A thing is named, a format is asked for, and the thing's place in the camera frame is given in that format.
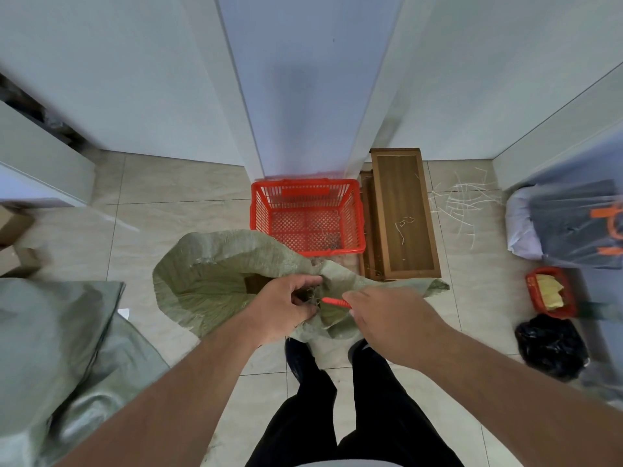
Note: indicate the person's black shoe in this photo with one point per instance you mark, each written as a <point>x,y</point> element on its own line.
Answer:
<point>359,350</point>
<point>298,357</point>

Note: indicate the person's right black shoe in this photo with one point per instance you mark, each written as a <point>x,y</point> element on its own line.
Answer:
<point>359,350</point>

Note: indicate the brown wooden panel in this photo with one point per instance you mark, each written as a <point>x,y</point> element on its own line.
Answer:
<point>406,213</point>
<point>367,228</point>

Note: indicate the large red plastic basket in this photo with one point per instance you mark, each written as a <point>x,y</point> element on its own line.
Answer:
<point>309,223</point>

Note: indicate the person's left black shoe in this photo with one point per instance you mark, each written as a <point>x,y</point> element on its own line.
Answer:
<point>298,357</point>

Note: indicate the person's right forearm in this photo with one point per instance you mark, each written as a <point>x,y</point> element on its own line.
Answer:
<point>511,398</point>

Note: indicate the grey-green full woven sack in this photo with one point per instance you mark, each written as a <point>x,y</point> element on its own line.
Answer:
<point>53,355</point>

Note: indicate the white plastic bag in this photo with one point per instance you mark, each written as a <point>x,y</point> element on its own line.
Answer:
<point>518,228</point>

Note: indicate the white cabinet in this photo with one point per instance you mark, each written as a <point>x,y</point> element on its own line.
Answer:
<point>44,165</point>

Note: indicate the person's black trousers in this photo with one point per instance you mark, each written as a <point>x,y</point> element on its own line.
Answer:
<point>340,423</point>

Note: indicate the white paper scrap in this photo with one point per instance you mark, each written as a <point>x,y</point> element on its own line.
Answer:
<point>123,314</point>

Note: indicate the person's left fingers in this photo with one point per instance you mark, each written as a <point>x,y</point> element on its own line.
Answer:
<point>305,282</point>

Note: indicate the black plastic bag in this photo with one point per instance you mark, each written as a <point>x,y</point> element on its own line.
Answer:
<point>550,345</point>

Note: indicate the small red basket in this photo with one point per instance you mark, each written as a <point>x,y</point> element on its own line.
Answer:
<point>535,296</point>

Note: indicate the brown cardboard box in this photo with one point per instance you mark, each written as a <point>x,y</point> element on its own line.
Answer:
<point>12,223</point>
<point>17,262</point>

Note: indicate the yellow packets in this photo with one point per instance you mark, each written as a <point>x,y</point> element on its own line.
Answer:
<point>551,290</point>

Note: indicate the person's right fingers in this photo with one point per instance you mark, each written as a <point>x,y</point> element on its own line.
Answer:
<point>355,299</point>

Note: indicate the person's left forearm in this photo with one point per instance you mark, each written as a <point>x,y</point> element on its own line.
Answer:
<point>185,393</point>

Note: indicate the person's left hand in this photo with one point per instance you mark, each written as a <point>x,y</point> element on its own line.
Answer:
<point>272,311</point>

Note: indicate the person's right hand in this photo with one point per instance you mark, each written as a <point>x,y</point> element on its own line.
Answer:
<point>394,325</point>

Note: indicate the green woven sack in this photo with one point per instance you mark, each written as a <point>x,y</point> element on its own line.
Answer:
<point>214,277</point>

